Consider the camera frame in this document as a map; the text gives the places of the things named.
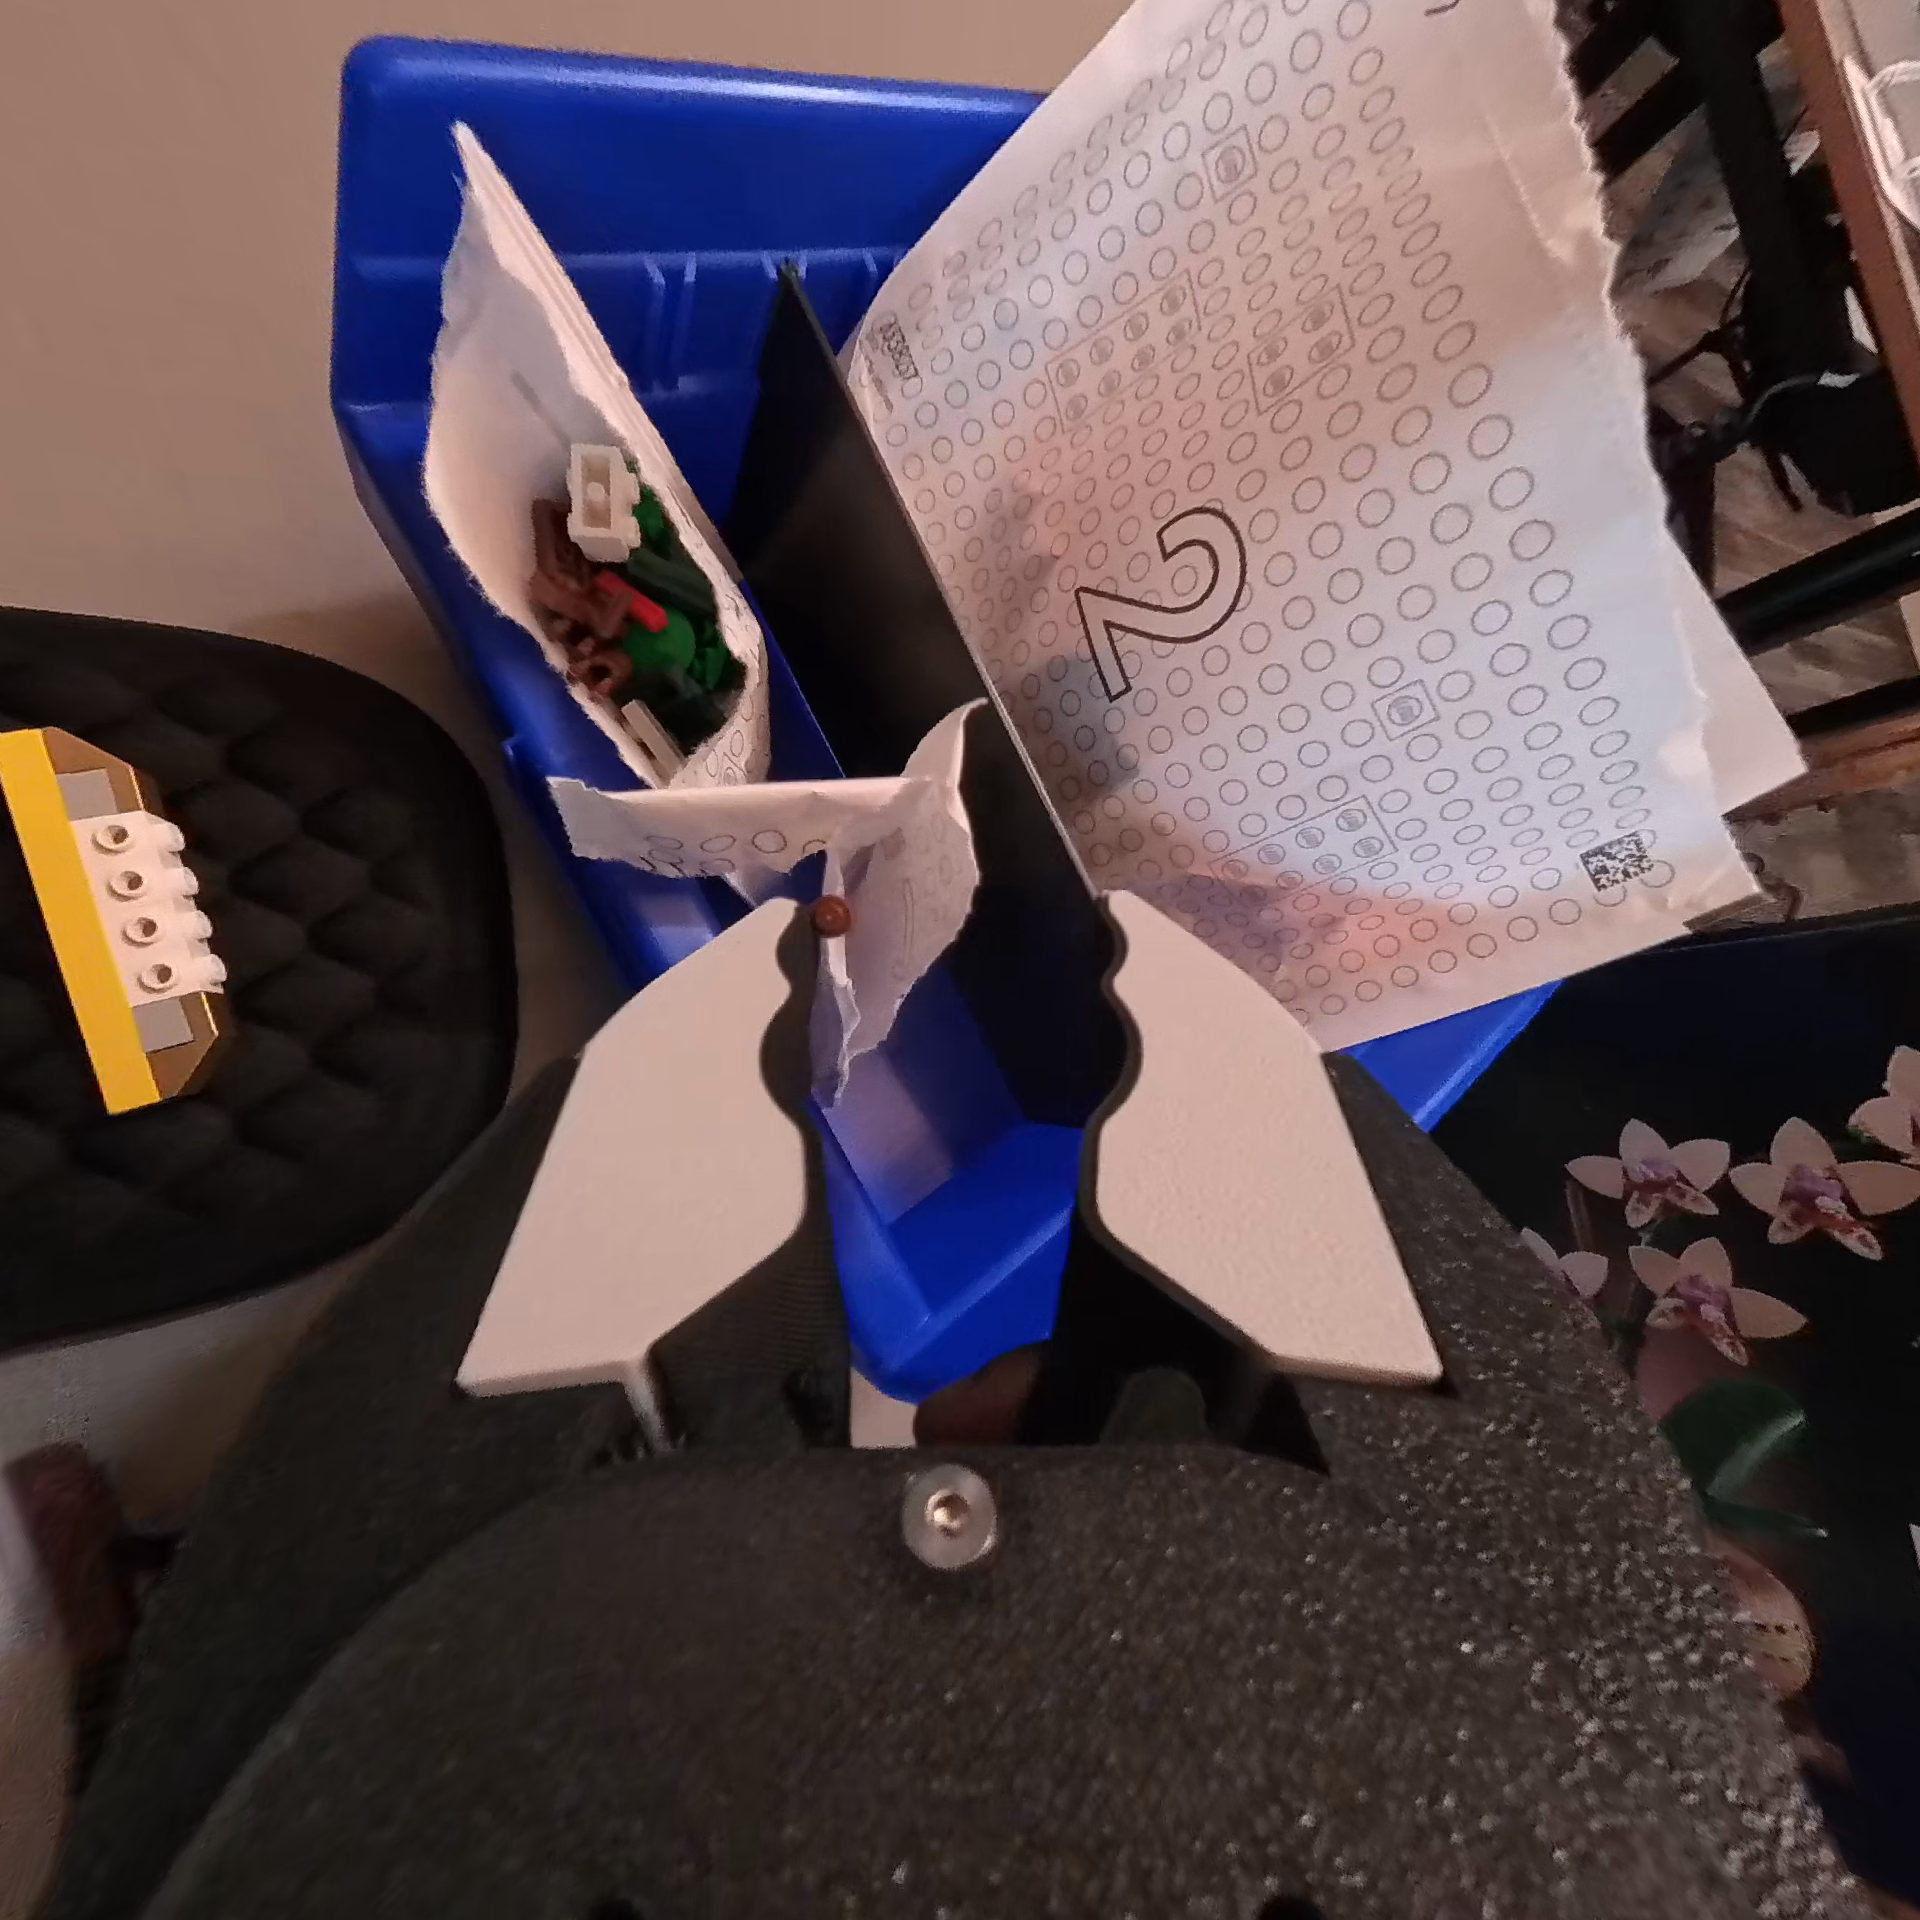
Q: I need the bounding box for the pile of small lego pieces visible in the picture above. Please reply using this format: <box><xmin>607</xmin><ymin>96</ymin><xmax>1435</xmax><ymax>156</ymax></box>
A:
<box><xmin>529</xmin><ymin>446</ymin><xmax>746</xmax><ymax>752</ymax></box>

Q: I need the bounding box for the wooden edged white table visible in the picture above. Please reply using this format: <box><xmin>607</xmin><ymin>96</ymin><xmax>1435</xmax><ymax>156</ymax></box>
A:
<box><xmin>1775</xmin><ymin>0</ymin><xmax>1920</xmax><ymax>331</ymax></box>

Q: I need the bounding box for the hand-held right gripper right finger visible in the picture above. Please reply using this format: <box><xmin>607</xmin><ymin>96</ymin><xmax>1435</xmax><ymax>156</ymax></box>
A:
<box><xmin>1071</xmin><ymin>884</ymin><xmax>1450</xmax><ymax>1385</ymax></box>

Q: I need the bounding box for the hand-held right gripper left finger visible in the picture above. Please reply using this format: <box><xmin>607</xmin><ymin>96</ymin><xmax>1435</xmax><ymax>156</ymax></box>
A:
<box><xmin>454</xmin><ymin>897</ymin><xmax>834</xmax><ymax>1454</ymax></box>

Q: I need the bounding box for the blue bin with lego pieces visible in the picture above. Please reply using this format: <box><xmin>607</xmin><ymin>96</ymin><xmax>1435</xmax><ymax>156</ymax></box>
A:
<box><xmin>334</xmin><ymin>36</ymin><xmax>1562</xmax><ymax>1404</ymax></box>

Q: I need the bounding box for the black quilted armrest pad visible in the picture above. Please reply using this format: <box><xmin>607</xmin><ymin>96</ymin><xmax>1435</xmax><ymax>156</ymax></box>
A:
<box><xmin>0</xmin><ymin>609</ymin><xmax>519</xmax><ymax>1353</ymax></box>

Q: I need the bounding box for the yellow tan lego plate build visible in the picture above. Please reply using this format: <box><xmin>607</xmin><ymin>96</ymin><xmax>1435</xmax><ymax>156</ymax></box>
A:
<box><xmin>0</xmin><ymin>725</ymin><xmax>234</xmax><ymax>1115</ymax></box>

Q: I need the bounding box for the white printed paper bag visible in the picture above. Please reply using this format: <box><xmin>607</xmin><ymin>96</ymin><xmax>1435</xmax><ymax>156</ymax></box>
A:
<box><xmin>838</xmin><ymin>0</ymin><xmax>1809</xmax><ymax>1044</ymax></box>

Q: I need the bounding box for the black metal desk frame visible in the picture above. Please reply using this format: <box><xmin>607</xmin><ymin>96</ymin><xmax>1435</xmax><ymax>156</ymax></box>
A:
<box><xmin>1553</xmin><ymin>0</ymin><xmax>1920</xmax><ymax>737</ymax></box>

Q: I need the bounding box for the torn white paper bag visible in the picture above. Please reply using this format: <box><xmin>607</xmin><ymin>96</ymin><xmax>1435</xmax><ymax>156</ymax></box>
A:
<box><xmin>423</xmin><ymin>118</ymin><xmax>993</xmax><ymax>1114</ymax></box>

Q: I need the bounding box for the dark brown printed box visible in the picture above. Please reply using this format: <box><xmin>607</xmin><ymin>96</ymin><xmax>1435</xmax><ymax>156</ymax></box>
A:
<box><xmin>1431</xmin><ymin>907</ymin><xmax>1920</xmax><ymax>1893</ymax></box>

